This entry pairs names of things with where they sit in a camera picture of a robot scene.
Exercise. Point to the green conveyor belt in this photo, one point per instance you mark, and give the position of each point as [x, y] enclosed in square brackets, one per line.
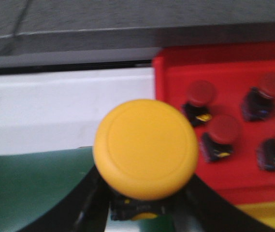
[32, 184]

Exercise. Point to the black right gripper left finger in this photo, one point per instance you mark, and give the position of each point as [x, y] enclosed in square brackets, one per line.
[84, 209]

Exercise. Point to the white base panel under slabs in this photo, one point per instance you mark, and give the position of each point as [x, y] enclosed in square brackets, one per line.
[75, 57]

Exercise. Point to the grey stone slab right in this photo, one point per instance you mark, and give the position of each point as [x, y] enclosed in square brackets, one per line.
[38, 26]

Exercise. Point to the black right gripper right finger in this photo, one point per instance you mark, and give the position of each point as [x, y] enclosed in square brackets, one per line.
[197, 208]

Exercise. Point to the red plastic tray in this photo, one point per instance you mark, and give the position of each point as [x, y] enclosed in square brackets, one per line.
[233, 69]

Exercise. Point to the red mushroom push button switch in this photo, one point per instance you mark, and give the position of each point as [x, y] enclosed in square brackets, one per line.
[200, 94]

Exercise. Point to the yellow plastic tray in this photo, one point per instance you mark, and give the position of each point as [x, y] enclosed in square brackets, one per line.
[263, 212]

